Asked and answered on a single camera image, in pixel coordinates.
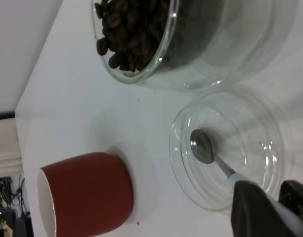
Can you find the double-walled glass cup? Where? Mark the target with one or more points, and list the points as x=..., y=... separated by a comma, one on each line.
x=252, y=37

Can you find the coffee beans pile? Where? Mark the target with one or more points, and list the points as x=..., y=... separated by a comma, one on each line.
x=131, y=29

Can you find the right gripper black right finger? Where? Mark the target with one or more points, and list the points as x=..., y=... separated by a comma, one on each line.
x=294, y=195

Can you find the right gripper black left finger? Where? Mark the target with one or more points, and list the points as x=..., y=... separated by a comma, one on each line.
x=252, y=214

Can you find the red ceramic mug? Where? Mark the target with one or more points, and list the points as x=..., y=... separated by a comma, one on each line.
x=92, y=192

